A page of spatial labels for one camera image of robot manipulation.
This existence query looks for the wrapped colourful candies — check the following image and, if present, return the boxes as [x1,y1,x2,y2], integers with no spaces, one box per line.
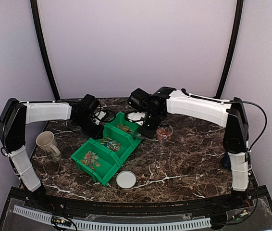
[99,137,121,152]

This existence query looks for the scooped star gummies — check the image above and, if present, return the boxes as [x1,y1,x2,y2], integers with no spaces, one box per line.
[157,127,173,142]

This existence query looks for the white jar lid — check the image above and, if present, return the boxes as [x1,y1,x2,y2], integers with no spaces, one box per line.
[116,170,136,189]

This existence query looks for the beige ceramic mug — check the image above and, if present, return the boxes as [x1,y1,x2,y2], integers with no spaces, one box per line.
[36,131,62,162]

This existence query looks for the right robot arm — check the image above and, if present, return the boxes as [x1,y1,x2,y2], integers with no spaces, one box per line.
[128,87,260,209]

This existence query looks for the metal scoop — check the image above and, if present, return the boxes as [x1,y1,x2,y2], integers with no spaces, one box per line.
[132,131,145,140]

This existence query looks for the green three-compartment bin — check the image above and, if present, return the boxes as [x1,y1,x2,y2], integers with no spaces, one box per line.
[71,112,141,186]

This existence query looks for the white slotted cable duct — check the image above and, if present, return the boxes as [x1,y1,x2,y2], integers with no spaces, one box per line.
[12,205,211,231]

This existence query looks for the black front rail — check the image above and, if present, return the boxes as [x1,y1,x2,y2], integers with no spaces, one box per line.
[25,182,269,218]

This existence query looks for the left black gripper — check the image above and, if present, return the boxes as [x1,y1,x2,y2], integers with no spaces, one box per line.
[74,115,105,139]

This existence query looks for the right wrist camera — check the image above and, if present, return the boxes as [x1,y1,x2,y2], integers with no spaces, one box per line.
[125,88,151,125]

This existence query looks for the right black frame post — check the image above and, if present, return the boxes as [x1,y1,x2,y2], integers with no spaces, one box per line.
[214,0,244,99]

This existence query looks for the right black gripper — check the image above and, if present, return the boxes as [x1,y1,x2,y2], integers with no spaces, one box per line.
[137,111,162,139]

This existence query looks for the clear plastic jar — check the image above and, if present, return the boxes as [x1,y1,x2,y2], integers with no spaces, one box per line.
[156,125,174,144]

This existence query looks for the left black frame post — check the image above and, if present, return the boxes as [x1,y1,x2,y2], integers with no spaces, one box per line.
[30,0,61,101]

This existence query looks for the green yellow gummy candies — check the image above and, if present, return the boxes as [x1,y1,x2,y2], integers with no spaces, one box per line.
[116,124,134,135]

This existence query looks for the black frame post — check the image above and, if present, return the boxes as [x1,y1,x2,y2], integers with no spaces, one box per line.
[30,0,61,101]
[214,0,244,99]

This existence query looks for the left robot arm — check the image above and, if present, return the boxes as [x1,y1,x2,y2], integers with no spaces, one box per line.
[0,94,107,210]

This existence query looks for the star gummy candies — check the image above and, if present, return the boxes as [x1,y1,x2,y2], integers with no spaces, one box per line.
[81,151,101,170]

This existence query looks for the dark blue mug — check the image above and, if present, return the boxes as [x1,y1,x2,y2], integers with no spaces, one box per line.
[221,153,231,170]

